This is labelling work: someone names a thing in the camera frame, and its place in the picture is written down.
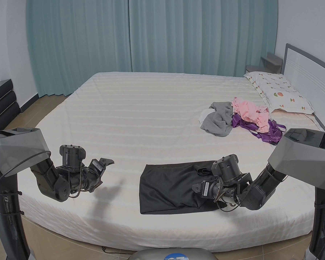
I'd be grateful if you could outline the white garment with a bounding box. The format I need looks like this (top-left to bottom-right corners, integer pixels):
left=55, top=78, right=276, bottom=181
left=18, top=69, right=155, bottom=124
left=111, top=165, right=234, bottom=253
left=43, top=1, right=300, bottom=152
left=198, top=109, right=213, bottom=124

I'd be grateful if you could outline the grey bedside table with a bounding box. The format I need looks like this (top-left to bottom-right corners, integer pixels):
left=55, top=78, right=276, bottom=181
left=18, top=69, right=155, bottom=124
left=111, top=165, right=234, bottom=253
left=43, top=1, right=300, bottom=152
left=246, top=52, right=283, bottom=74

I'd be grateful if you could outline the purple garment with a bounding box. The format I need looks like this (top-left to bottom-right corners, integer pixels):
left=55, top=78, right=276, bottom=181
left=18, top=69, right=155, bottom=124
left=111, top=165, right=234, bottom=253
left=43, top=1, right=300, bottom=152
left=231, top=115, right=286, bottom=146

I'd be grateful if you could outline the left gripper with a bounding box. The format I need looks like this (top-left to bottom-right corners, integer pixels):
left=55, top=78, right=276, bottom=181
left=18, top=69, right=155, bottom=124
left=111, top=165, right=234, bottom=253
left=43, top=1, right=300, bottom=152
left=80, top=158, right=115, bottom=190

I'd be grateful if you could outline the blue-green curtain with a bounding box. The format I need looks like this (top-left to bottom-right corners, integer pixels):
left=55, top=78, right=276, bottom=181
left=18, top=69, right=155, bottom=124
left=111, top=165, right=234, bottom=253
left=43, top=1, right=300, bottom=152
left=129, top=0, right=279, bottom=77
left=26, top=0, right=132, bottom=97

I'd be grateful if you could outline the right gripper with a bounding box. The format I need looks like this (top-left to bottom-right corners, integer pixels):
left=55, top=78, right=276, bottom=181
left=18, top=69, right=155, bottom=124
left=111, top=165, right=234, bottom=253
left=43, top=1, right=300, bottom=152
left=192, top=180, right=224, bottom=200

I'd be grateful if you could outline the pink garment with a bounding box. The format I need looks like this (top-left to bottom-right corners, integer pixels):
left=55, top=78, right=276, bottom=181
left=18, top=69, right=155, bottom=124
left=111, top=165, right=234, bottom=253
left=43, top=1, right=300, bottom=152
left=231, top=97, right=271, bottom=133

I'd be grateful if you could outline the white printed pillow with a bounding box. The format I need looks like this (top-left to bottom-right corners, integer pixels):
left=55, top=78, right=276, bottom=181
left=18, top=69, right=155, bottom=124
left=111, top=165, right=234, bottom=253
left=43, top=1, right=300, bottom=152
left=244, top=71, right=315, bottom=115

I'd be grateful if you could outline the black chest of drawers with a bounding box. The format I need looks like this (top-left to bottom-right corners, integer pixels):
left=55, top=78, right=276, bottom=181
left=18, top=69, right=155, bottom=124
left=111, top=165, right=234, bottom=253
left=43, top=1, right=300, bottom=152
left=0, top=79, right=21, bottom=133

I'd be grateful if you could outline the bed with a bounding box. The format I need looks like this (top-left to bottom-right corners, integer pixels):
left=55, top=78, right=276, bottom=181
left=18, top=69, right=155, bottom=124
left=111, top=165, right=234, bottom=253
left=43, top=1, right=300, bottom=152
left=16, top=43, right=325, bottom=254

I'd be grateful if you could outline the black T-shirt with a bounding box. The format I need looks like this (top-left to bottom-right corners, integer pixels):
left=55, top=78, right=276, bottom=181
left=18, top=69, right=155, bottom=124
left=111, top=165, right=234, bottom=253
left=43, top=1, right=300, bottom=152
left=139, top=160, right=228, bottom=215

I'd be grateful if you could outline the grey garment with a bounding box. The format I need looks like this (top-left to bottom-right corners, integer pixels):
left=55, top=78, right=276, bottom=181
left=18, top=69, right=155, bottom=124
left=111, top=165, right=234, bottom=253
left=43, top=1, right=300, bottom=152
left=200, top=101, right=235, bottom=137

